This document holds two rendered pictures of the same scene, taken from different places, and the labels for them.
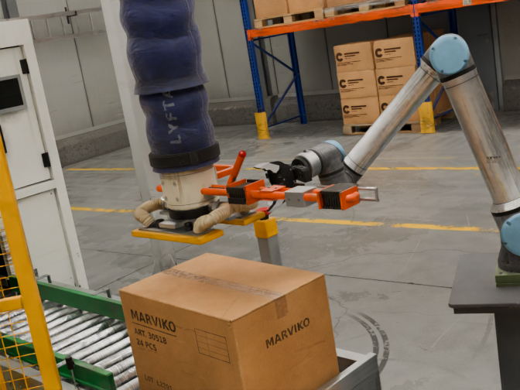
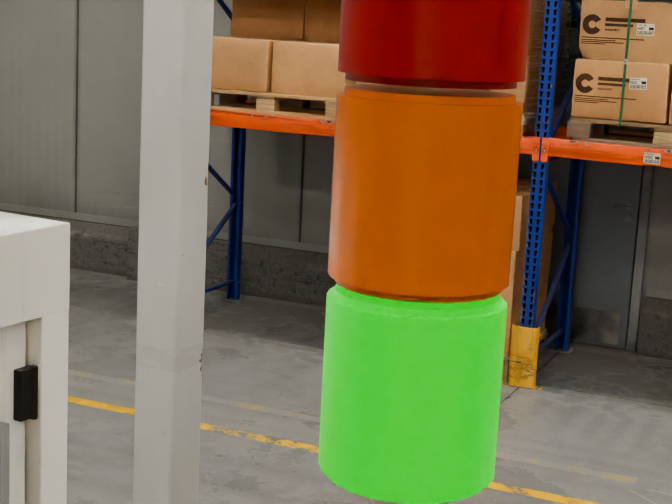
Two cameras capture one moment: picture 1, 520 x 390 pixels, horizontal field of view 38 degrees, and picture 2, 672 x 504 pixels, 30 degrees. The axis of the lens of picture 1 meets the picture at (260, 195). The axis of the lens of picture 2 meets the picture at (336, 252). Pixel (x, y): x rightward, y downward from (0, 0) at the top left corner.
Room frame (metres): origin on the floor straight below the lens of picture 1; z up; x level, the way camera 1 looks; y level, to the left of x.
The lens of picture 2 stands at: (2.45, 1.26, 2.29)
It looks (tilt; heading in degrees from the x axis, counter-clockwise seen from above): 11 degrees down; 343
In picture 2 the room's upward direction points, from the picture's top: 3 degrees clockwise
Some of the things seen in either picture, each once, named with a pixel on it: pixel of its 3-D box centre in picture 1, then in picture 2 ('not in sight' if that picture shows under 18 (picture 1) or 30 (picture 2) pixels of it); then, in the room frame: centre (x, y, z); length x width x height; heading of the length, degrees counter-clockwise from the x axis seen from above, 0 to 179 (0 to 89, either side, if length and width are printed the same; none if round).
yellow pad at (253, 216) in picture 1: (217, 211); not in sight; (2.47, 0.15, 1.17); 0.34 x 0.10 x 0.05; 45
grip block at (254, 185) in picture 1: (246, 191); not in sight; (2.23, 0.04, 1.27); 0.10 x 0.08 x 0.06; 135
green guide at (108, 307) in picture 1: (100, 300); not in sight; (3.44, 0.82, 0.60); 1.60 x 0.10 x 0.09; 44
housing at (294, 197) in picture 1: (301, 196); not in sight; (2.08, -0.11, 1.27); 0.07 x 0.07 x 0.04; 45
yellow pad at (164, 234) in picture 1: (175, 228); not in sight; (2.34, 0.28, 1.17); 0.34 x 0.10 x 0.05; 45
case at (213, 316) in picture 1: (227, 337); not in sight; (2.40, 0.19, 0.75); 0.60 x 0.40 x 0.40; 41
